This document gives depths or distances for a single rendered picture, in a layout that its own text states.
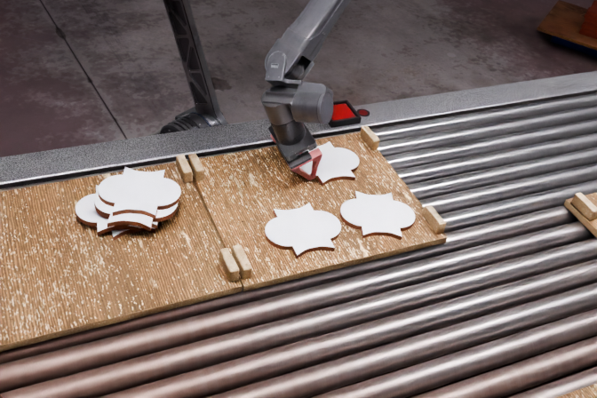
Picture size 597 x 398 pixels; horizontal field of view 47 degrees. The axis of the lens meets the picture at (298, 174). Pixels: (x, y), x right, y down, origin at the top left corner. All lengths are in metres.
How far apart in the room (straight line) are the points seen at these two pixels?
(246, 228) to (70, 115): 2.02
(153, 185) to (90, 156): 0.23
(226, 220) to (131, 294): 0.24
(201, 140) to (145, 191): 0.28
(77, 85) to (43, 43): 0.43
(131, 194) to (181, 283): 0.19
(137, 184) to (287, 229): 0.28
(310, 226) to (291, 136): 0.18
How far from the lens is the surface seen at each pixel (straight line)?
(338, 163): 1.43
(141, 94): 3.33
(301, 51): 1.28
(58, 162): 1.46
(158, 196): 1.25
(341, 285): 1.22
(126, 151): 1.48
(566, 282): 1.39
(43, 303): 1.17
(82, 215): 1.28
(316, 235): 1.26
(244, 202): 1.33
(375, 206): 1.35
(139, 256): 1.22
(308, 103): 1.24
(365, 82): 3.59
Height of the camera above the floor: 1.82
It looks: 39 degrees down
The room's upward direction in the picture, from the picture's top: 8 degrees clockwise
